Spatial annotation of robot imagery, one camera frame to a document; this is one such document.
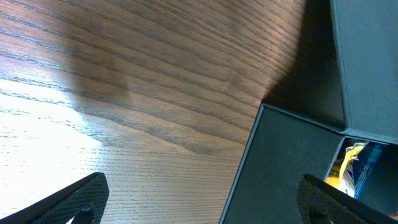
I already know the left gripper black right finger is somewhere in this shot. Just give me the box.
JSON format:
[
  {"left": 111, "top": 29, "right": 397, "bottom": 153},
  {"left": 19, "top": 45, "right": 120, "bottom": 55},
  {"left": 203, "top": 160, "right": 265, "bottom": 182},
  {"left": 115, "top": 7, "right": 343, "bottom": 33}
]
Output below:
[{"left": 297, "top": 174, "right": 397, "bottom": 224}]

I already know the black gift box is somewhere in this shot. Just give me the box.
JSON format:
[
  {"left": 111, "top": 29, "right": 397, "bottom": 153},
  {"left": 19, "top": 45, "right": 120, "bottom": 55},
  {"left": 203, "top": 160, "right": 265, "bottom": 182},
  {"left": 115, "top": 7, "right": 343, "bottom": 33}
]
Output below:
[{"left": 220, "top": 1, "right": 397, "bottom": 223}]

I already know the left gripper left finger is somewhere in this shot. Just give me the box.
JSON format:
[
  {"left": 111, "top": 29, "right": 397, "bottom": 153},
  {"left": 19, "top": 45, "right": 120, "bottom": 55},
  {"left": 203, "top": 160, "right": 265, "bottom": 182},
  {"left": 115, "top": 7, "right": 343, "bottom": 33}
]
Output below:
[{"left": 1, "top": 172, "right": 109, "bottom": 224}]

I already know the blue snack bar wrapper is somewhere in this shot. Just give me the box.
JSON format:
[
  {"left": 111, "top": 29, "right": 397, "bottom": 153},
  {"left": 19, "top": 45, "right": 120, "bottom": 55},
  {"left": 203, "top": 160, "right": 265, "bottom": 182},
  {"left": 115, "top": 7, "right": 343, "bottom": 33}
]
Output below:
[{"left": 353, "top": 142, "right": 385, "bottom": 199}]

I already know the yellow nut snack bag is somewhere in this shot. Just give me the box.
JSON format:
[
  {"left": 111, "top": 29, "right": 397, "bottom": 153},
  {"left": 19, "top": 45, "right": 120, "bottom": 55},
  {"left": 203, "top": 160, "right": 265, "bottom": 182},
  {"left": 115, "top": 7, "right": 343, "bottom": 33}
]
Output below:
[{"left": 326, "top": 141, "right": 368, "bottom": 197}]

